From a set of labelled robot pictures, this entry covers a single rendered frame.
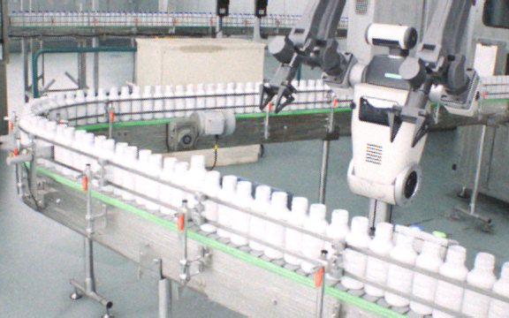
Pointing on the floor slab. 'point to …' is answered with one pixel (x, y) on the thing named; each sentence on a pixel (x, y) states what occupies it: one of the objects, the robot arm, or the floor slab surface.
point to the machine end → (493, 160)
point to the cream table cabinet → (215, 63)
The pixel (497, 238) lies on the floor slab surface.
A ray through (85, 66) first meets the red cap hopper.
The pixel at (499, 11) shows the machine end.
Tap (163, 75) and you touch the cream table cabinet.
